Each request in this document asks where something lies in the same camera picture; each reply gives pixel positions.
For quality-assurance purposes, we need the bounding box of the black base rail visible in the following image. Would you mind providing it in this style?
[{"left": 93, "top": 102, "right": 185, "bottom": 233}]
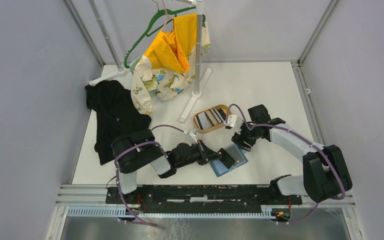
[{"left": 105, "top": 184, "right": 303, "bottom": 214}]

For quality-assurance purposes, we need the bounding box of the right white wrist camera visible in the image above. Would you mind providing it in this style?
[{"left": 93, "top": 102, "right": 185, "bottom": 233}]
[{"left": 224, "top": 114, "right": 244, "bottom": 133}]

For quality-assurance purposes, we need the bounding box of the yellow dinosaur print jacket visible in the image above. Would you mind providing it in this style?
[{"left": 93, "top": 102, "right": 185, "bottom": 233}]
[{"left": 131, "top": 13, "right": 197, "bottom": 115}]

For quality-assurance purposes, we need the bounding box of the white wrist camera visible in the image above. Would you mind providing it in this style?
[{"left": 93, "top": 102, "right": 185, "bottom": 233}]
[
  {"left": 224, "top": 114, "right": 244, "bottom": 133},
  {"left": 183, "top": 127, "right": 198, "bottom": 144}
]

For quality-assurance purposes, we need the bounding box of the oval wooden card tray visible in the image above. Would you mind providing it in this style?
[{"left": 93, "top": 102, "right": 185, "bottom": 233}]
[{"left": 192, "top": 104, "right": 228, "bottom": 134}]

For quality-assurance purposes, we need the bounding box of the black garment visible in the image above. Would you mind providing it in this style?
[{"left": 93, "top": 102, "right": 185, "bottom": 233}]
[{"left": 85, "top": 80, "right": 152, "bottom": 166}]

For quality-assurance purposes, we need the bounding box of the blue card holder wallet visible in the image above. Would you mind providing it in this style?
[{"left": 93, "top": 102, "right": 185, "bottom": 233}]
[{"left": 209, "top": 144, "right": 248, "bottom": 178}]

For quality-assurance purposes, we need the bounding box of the white metal clothes rack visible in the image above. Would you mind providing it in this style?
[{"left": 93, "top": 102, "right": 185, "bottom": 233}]
[{"left": 88, "top": 0, "right": 212, "bottom": 123}]

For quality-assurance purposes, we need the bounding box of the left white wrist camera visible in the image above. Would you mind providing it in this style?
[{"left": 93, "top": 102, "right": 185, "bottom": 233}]
[{"left": 183, "top": 127, "right": 198, "bottom": 144}]

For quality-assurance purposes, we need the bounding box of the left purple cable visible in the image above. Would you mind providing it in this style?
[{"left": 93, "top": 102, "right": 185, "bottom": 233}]
[{"left": 114, "top": 124, "right": 190, "bottom": 228}]

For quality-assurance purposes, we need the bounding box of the green clothes hanger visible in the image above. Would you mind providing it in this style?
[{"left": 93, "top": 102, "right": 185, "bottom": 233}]
[{"left": 123, "top": 6, "right": 196, "bottom": 69}]

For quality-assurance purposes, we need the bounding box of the dark credit card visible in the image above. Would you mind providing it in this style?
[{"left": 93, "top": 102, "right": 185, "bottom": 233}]
[
  {"left": 225, "top": 144, "right": 248, "bottom": 168},
  {"left": 218, "top": 148, "right": 236, "bottom": 170}
]

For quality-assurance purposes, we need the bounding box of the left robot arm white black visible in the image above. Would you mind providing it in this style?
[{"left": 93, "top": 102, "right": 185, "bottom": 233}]
[{"left": 111, "top": 129, "right": 222, "bottom": 204}]

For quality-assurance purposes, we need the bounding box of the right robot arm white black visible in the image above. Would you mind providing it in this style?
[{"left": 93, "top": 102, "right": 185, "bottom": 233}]
[{"left": 224, "top": 104, "right": 353, "bottom": 204}]

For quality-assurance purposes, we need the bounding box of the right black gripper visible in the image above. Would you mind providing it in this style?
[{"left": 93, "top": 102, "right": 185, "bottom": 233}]
[{"left": 231, "top": 118, "right": 259, "bottom": 152}]

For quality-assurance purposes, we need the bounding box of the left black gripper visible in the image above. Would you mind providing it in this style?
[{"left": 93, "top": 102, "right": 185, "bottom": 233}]
[{"left": 176, "top": 139, "right": 222, "bottom": 169}]

